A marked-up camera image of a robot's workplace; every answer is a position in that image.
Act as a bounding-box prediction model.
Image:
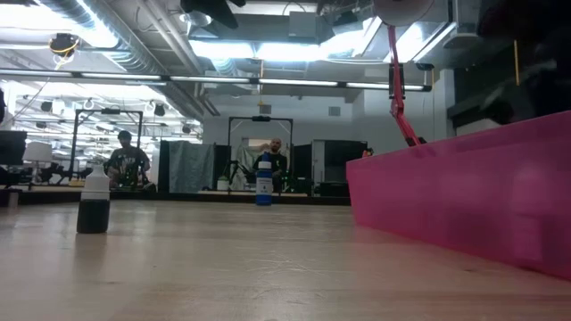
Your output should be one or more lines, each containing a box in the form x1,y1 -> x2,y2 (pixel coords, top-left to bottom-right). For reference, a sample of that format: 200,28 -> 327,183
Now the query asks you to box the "blue-capped small bottle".
255,151 -> 274,207

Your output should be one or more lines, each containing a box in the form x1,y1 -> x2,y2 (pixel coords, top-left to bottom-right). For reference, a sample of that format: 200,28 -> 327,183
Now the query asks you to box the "small red food coloring bottle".
76,163 -> 112,235

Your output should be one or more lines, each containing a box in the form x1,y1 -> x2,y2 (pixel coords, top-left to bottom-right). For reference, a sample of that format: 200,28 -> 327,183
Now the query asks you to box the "black overhead light bar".
0,66 -> 434,94

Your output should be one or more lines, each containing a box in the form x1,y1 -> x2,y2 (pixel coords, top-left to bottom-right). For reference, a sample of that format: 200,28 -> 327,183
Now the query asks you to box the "grey curtain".
167,140 -> 216,193

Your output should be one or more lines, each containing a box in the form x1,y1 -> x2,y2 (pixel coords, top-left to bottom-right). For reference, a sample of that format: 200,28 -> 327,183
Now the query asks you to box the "person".
252,136 -> 289,193
103,129 -> 152,189

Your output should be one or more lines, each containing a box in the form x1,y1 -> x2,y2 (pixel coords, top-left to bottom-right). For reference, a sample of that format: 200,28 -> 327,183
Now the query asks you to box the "black cabinet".
311,139 -> 369,197

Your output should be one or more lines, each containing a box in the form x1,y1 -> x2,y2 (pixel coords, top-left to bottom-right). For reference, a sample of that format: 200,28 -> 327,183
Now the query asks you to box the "white table lamp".
21,141 -> 54,184

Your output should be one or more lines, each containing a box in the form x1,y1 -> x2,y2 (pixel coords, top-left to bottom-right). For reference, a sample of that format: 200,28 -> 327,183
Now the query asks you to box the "black monitor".
0,129 -> 28,167

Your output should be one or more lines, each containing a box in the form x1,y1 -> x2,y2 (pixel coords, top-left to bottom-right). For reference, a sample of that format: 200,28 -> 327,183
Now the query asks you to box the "pink plastic tray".
346,111 -> 571,282

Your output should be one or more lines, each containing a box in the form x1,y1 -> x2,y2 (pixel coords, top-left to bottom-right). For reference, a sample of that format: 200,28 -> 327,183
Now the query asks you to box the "black gantry frame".
227,115 -> 294,193
70,108 -> 145,186

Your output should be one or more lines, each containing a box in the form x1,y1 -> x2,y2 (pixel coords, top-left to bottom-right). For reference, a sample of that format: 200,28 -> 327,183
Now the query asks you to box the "black ceiling cord reel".
47,31 -> 81,58

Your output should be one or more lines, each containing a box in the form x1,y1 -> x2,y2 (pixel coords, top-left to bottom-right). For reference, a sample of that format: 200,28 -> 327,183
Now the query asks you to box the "black aluminium table frame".
0,187 -> 353,207

